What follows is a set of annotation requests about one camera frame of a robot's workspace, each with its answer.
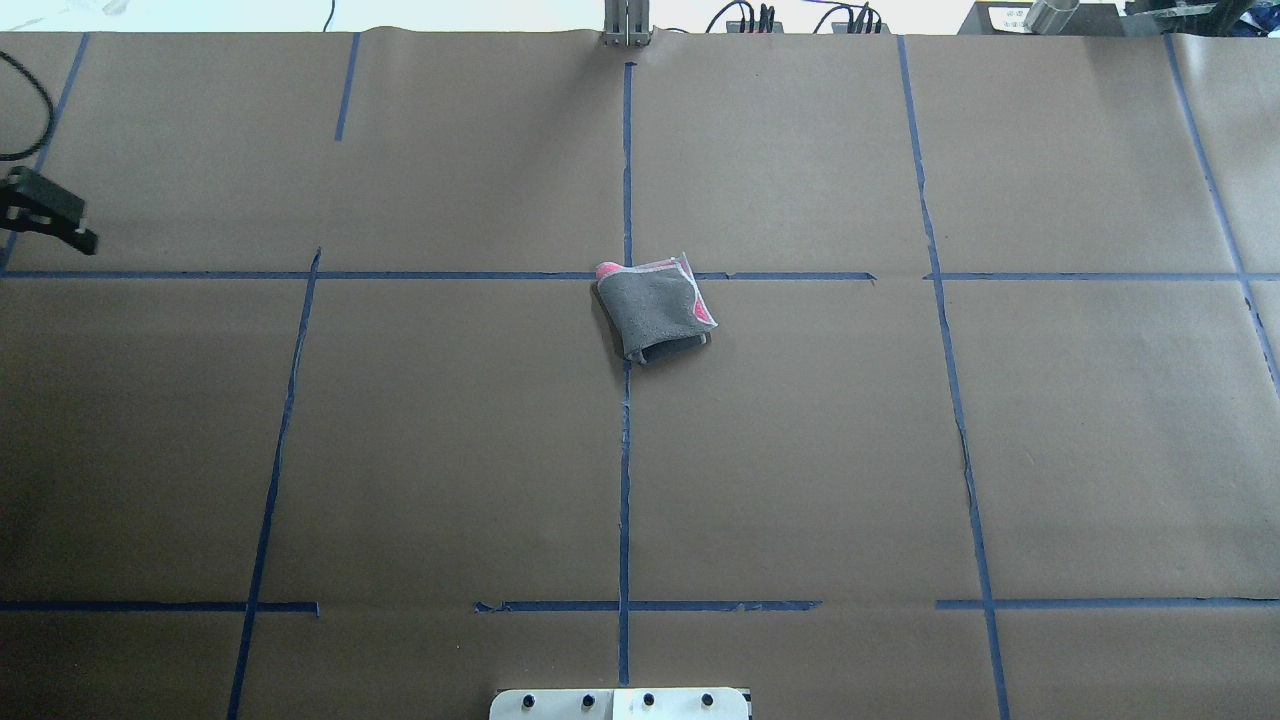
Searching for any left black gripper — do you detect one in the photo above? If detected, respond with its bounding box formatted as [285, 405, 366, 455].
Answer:
[1, 167, 99, 256]

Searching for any pink towel white edge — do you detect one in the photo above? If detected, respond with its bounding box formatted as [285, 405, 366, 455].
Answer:
[594, 252, 718, 366]

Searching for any black box with label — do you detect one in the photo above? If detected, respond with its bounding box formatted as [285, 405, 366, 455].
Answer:
[957, 1, 1124, 37]

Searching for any steel metal cup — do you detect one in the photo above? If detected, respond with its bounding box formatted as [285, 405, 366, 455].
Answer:
[1023, 0, 1082, 36]

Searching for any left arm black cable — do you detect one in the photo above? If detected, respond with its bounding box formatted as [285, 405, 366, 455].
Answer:
[0, 50, 58, 163]

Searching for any aluminium profile post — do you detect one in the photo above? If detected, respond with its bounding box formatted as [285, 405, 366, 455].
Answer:
[600, 0, 653, 47]

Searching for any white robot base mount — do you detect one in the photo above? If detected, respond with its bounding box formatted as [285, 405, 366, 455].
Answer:
[488, 685, 753, 719]

